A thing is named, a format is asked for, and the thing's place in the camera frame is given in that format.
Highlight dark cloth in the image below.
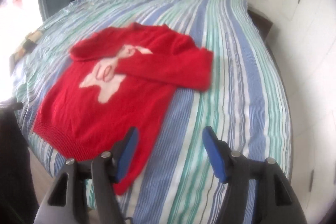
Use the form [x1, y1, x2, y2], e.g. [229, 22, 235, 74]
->
[0, 109, 38, 224]

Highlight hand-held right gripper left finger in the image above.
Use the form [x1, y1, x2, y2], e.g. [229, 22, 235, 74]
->
[34, 127, 138, 224]

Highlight red knit sweater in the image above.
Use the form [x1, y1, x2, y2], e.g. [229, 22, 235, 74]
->
[33, 22, 214, 196]

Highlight striped bed cover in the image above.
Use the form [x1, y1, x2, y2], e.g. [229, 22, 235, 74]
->
[10, 0, 293, 216]

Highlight white wardrobe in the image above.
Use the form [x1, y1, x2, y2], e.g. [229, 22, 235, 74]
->
[273, 0, 334, 188]

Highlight window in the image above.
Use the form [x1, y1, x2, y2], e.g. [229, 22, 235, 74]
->
[0, 0, 44, 100]

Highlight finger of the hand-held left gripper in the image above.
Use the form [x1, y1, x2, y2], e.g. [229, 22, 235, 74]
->
[0, 98, 24, 110]

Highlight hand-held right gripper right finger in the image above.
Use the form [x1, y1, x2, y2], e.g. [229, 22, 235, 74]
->
[202, 126, 307, 224]

